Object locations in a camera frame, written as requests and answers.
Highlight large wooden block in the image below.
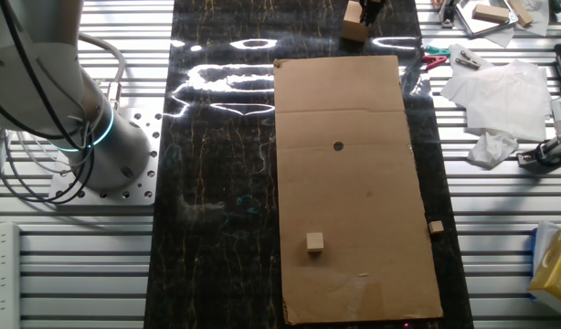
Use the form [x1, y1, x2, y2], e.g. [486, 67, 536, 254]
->
[340, 0, 371, 44]

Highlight rectangular wooden block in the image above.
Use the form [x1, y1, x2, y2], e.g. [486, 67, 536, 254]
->
[471, 3, 511, 25]

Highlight teal plastic clip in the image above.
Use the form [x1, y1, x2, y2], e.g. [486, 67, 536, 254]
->
[424, 44, 451, 58]

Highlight red plastic clip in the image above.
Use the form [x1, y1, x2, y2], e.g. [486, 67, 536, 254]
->
[420, 54, 450, 71]

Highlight metal tray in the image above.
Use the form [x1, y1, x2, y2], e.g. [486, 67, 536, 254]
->
[454, 0, 520, 38]

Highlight small white tissue sheet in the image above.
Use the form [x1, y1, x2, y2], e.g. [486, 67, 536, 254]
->
[447, 43, 485, 78]

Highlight long wooden bar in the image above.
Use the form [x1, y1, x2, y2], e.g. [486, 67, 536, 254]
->
[508, 0, 535, 27]

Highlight large flat white tissue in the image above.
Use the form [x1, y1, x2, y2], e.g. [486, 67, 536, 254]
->
[439, 58, 555, 142]

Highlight crumpled white tissue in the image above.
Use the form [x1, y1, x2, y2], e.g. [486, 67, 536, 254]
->
[466, 130, 520, 169]

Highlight brown cardboard sheet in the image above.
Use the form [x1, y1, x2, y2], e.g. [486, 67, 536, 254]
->
[273, 55, 445, 326]

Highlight black marble pattern mat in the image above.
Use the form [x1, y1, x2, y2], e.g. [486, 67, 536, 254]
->
[143, 0, 476, 329]

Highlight yellow tissue box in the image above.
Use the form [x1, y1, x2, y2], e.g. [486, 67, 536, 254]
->
[526, 227, 561, 321]

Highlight white power strip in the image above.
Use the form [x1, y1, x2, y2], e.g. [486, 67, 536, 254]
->
[0, 222, 21, 329]

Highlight silver metal bracket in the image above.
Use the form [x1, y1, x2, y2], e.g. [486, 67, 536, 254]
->
[439, 0, 460, 29]

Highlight grey cable with metal connector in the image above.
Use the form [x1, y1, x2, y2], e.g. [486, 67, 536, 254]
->
[77, 32, 126, 111]

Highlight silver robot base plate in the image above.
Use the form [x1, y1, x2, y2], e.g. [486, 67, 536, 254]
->
[48, 107, 164, 207]

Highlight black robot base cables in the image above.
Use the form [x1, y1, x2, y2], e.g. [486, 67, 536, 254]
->
[0, 0, 97, 206]

